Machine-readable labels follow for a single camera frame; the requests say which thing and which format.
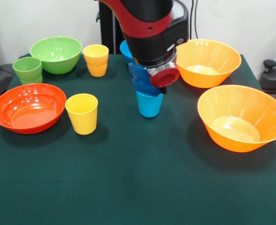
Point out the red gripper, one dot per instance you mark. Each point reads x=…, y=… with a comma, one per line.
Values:
x=165, y=77

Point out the light blue plastic cup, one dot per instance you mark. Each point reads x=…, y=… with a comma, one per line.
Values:
x=149, y=106

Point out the dark blue plastic bowl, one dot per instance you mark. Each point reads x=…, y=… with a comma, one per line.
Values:
x=140, y=79

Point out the orange plastic bowl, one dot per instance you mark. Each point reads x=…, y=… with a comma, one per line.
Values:
x=242, y=110
x=208, y=56

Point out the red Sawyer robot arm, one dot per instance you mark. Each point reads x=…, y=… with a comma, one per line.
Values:
x=152, y=28

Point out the light blue plastic bowl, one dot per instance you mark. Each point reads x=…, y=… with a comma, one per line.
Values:
x=126, y=52

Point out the yellow plastic cup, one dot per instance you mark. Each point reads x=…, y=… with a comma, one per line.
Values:
x=95, y=55
x=82, y=119
x=97, y=70

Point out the dark green tablecloth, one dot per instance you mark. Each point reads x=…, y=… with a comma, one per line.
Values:
x=138, y=175

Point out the green plastic bowl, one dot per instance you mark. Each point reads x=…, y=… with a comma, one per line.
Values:
x=55, y=54

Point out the green plastic cup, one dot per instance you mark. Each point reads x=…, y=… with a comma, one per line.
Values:
x=27, y=68
x=31, y=81

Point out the red plastic bowl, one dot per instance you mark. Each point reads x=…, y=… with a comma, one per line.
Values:
x=27, y=107

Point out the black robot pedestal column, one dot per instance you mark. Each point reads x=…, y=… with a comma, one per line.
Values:
x=107, y=30

